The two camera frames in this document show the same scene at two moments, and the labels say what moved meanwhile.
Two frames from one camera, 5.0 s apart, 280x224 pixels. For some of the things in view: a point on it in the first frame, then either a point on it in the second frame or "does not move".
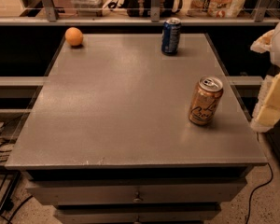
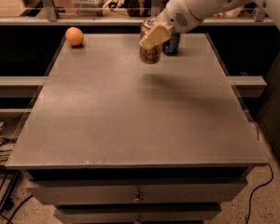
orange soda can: [205, 100] → [153, 54]
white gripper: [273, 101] → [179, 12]
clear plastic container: [88, 1] does not move
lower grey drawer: [141, 214] does not move
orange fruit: [74, 36] does not move
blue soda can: [171, 35] does not move
